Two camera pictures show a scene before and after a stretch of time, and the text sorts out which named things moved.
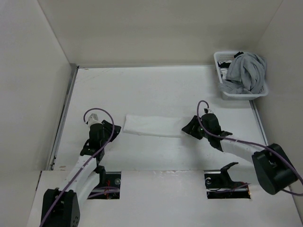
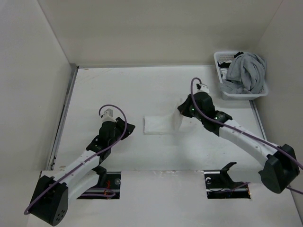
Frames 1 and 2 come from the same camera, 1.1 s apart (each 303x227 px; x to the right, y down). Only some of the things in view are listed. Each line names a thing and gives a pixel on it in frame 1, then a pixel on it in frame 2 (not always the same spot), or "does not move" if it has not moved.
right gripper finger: x=194 y=128 to x=188 y=108
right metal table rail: x=260 y=122 does not move
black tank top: x=224 y=65 does not move
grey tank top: x=246 y=74 does not move
